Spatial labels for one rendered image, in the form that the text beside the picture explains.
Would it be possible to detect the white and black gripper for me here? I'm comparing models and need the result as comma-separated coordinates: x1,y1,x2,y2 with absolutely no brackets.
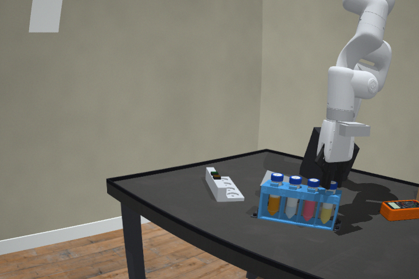
314,118,354,190

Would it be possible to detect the orange pocket multimeter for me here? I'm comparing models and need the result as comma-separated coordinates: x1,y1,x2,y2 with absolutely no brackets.
380,200,419,221

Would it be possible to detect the blue screw cap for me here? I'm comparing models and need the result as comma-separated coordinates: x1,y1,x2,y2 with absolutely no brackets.
307,178,320,187
330,181,338,189
271,173,284,182
289,176,302,185

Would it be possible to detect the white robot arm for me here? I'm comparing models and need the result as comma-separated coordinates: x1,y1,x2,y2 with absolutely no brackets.
326,0,395,137

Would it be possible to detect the white button housing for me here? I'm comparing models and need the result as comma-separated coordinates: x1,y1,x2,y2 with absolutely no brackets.
259,170,290,207

